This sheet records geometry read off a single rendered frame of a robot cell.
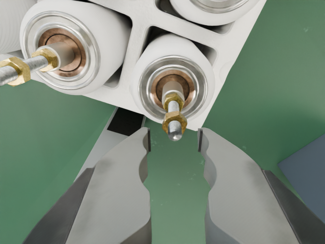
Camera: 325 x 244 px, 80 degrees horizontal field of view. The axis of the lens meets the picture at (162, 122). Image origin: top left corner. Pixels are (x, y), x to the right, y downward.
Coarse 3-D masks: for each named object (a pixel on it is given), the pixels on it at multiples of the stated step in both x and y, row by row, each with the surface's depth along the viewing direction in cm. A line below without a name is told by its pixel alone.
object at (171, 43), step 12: (156, 36) 33; (168, 36) 26; (180, 36) 27; (156, 48) 20; (168, 48) 20; (180, 48) 20; (192, 48) 20; (144, 60) 20; (192, 60) 20; (204, 60) 20; (132, 72) 21; (204, 72) 20; (132, 84) 22; (132, 96) 23; (144, 108) 23; (204, 108) 23; (156, 120) 23
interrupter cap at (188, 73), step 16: (160, 64) 20; (176, 64) 20; (192, 64) 20; (144, 80) 21; (160, 80) 21; (176, 80) 21; (192, 80) 21; (144, 96) 22; (160, 96) 22; (192, 96) 21; (160, 112) 22; (192, 112) 22
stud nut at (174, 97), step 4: (168, 96) 18; (172, 96) 18; (176, 96) 17; (164, 100) 18; (168, 100) 18; (172, 100) 18; (176, 100) 18; (180, 100) 18; (164, 104) 18; (180, 104) 18; (164, 108) 18; (180, 108) 18
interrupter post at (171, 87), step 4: (168, 84) 20; (172, 84) 20; (176, 84) 20; (164, 88) 20; (168, 88) 19; (172, 88) 19; (176, 88) 19; (180, 88) 20; (164, 92) 19; (168, 92) 18; (172, 92) 18; (176, 92) 18; (180, 92) 18; (164, 96) 19; (180, 96) 19; (184, 100) 19
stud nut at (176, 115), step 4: (168, 112) 15; (172, 112) 15; (176, 112) 15; (164, 116) 15; (168, 116) 14; (172, 116) 14; (176, 116) 14; (180, 116) 14; (164, 120) 14; (168, 120) 14; (172, 120) 14; (176, 120) 14; (180, 120) 14; (184, 120) 14; (164, 124) 14; (184, 124) 14; (164, 128) 15; (184, 128) 15
